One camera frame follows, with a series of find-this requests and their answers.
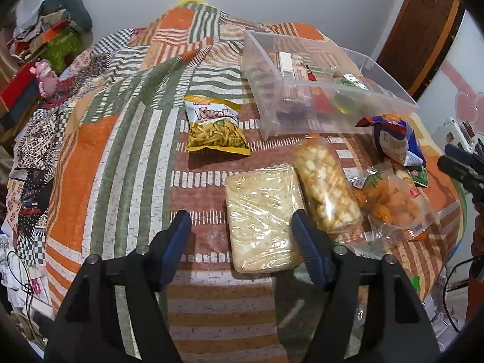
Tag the pile of clothes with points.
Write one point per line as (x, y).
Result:
(56, 26)

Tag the patchwork blanket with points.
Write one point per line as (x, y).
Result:
(124, 158)

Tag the yellow pillow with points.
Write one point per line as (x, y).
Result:
(194, 0)

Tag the green round snack packet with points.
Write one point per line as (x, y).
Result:
(348, 96)

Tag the pink plush toy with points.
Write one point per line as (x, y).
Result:
(45, 79)

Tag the beige cracker pack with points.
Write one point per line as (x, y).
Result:
(293, 64)

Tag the red box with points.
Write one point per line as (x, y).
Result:
(19, 87)

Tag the white device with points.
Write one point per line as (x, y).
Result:
(453, 132)

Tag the red snack packet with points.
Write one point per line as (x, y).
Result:
(322, 102)

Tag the brown wooden door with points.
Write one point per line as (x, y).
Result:
(416, 30)

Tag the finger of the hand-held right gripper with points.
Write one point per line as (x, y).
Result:
(461, 166)

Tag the yellow snack stick bag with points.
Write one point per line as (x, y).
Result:
(215, 128)

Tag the clear bag of orange snacks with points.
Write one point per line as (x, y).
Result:
(393, 200)

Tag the blue snack bag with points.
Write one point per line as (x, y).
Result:
(395, 140)

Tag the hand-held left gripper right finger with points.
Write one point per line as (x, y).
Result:
(307, 247)

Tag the small green snack packet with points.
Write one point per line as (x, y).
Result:
(420, 177)

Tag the clear bag of puffed balls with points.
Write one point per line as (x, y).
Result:
(325, 181)

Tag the pink bow wall sticker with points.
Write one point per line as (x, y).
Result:
(467, 98)

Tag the clear plastic storage box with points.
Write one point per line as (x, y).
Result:
(264, 94)

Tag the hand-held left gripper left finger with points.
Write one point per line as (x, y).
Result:
(177, 247)

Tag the clear pale noodle packet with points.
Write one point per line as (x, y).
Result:
(261, 211)

